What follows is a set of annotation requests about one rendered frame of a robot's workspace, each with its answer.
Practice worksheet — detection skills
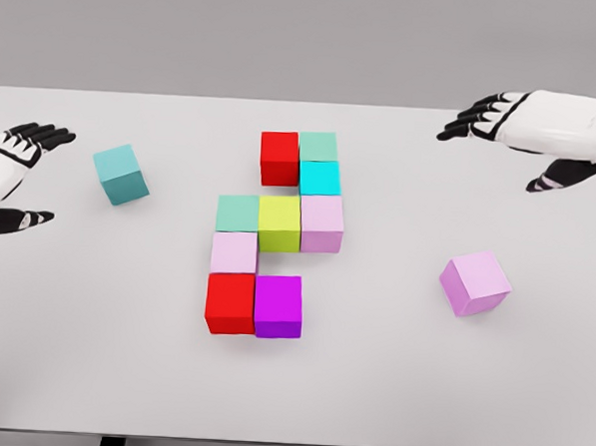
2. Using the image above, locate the cyan cube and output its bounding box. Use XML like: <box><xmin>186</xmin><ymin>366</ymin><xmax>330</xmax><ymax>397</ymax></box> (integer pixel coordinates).
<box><xmin>297</xmin><ymin>158</ymin><xmax>344</xmax><ymax>200</ymax></box>

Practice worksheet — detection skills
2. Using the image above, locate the mint green cube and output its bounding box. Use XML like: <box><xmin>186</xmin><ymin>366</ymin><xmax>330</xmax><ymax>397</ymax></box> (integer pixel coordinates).
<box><xmin>214</xmin><ymin>193</ymin><xmax>263</xmax><ymax>234</ymax></box>
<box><xmin>298</xmin><ymin>129</ymin><xmax>340</xmax><ymax>165</ymax></box>

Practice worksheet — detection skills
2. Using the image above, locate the magenta cube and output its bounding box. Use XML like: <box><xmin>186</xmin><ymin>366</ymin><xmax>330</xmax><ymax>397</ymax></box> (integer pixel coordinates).
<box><xmin>251</xmin><ymin>272</ymin><xmax>305</xmax><ymax>342</ymax></box>

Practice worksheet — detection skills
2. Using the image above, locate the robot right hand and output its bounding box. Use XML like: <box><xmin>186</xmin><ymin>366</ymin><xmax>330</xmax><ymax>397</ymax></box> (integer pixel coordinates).
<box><xmin>433</xmin><ymin>84</ymin><xmax>596</xmax><ymax>197</ymax></box>

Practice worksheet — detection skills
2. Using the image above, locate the lilac pink cube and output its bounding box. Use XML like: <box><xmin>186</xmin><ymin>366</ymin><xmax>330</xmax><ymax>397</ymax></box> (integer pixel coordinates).
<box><xmin>297</xmin><ymin>193</ymin><xmax>347</xmax><ymax>256</ymax></box>
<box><xmin>436</xmin><ymin>246</ymin><xmax>516</xmax><ymax>322</ymax></box>

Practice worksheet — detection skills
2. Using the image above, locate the pale pink cube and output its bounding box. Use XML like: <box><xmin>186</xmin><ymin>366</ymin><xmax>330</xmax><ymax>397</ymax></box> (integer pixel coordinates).
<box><xmin>209</xmin><ymin>228</ymin><xmax>262</xmax><ymax>277</ymax></box>

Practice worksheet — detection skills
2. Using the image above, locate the yellow-green cube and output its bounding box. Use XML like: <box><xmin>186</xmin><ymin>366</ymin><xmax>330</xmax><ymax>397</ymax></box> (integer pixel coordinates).
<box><xmin>255</xmin><ymin>193</ymin><xmax>304</xmax><ymax>256</ymax></box>

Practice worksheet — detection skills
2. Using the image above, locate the red cube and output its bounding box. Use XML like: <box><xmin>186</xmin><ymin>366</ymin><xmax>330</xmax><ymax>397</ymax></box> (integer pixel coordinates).
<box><xmin>257</xmin><ymin>129</ymin><xmax>302</xmax><ymax>189</ymax></box>
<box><xmin>202</xmin><ymin>270</ymin><xmax>259</xmax><ymax>338</ymax></box>

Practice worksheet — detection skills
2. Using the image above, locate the teal cube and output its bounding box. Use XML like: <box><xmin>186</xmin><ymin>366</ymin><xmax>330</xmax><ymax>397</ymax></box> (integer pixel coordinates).
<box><xmin>89</xmin><ymin>142</ymin><xmax>153</xmax><ymax>210</ymax></box>

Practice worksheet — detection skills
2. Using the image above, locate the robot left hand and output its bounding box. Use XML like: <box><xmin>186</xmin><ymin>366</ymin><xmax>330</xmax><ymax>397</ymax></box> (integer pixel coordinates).
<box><xmin>0</xmin><ymin>120</ymin><xmax>78</xmax><ymax>243</ymax></box>

